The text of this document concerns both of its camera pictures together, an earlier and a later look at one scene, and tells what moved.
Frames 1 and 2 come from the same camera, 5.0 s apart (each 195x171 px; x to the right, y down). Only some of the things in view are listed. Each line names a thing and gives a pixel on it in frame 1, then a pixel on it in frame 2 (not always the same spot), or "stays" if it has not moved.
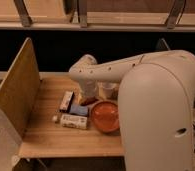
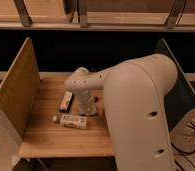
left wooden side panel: [18, 93] stays
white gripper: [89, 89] -> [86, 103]
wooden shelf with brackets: [97, 15] stays
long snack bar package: [67, 100] stays
